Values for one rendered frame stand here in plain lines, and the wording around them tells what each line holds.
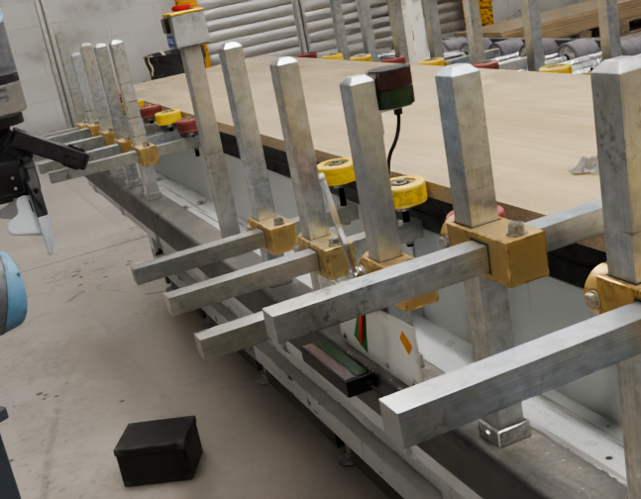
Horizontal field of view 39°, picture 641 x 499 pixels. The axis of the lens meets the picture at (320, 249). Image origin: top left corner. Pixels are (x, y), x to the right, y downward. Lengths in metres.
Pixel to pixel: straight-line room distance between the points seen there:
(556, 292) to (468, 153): 0.38
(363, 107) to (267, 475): 1.50
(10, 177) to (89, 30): 7.74
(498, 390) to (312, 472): 1.81
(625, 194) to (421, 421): 0.26
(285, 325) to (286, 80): 0.61
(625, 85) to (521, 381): 0.25
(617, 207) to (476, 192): 0.24
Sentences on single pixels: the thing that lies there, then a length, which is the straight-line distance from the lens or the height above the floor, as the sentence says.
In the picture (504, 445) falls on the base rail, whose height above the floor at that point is 0.70.
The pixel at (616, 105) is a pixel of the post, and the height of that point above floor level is 1.12.
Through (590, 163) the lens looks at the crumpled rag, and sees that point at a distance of 1.44.
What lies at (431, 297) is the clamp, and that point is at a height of 0.83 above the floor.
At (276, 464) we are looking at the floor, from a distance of 2.56.
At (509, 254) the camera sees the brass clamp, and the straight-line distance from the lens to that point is 0.95.
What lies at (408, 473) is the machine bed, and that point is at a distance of 2.10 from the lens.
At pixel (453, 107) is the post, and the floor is 1.10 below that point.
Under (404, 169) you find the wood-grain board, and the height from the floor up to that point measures 0.90.
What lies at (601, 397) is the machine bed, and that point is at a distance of 1.31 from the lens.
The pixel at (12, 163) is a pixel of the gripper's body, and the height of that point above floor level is 1.07.
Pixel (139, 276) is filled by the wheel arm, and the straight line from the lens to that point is 1.62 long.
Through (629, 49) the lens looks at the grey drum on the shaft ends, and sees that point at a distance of 3.09.
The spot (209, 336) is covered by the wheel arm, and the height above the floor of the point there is 0.86.
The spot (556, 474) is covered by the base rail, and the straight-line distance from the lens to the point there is 1.06.
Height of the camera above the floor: 1.28
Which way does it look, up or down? 17 degrees down
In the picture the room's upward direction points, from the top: 11 degrees counter-clockwise
